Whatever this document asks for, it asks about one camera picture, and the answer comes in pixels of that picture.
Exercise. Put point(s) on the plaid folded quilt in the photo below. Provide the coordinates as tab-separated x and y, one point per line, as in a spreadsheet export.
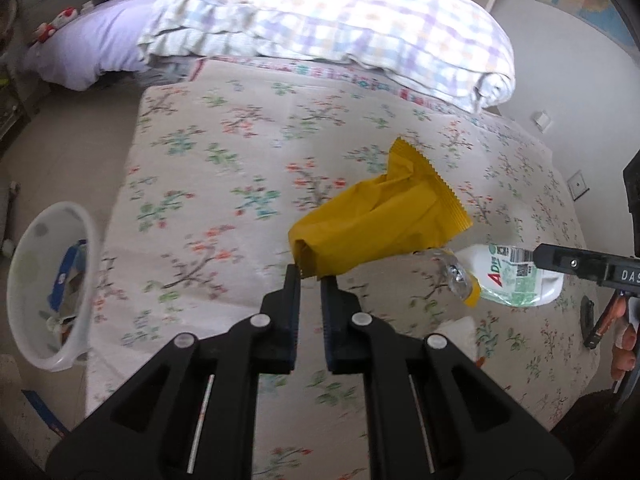
453	50

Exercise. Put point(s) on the white plastic bottle green label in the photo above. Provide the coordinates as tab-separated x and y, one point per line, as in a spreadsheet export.
508	275

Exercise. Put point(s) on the lavender mattress sheet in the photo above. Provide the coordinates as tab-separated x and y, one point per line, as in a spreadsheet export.
103	40

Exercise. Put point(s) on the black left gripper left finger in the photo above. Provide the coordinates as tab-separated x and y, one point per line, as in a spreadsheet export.
189	412

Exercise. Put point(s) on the white translucent trash bin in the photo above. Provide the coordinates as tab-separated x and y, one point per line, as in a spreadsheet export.
51	285

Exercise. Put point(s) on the person's right hand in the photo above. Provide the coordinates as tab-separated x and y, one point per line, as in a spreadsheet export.
623	358

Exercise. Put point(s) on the floral bed sheet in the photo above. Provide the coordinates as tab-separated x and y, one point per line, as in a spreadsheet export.
222	167

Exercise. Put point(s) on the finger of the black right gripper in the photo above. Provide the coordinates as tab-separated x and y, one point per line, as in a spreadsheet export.
586	265

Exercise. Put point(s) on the yellow snack wrapper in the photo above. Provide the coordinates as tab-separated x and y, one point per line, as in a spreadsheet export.
408	209

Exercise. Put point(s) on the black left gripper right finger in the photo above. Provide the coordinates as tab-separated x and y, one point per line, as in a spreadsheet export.
432	413

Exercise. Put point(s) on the white wall socket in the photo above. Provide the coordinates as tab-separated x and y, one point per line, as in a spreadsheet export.
541	120

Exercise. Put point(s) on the red white plush toy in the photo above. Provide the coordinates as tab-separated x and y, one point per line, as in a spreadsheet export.
46	30

